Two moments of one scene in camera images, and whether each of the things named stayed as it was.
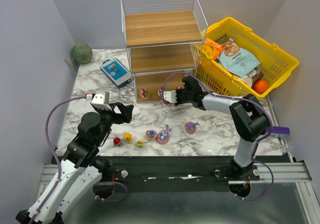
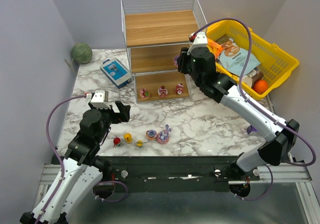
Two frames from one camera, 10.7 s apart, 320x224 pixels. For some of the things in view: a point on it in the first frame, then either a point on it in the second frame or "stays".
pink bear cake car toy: x=160 y=93 stays
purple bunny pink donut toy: x=163 y=136 stays
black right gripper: x=178 y=97 -> x=183 y=60
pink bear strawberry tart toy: x=144 y=94 stays
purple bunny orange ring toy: x=151 y=134 stays
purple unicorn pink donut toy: x=190 y=127 -> x=175 y=61
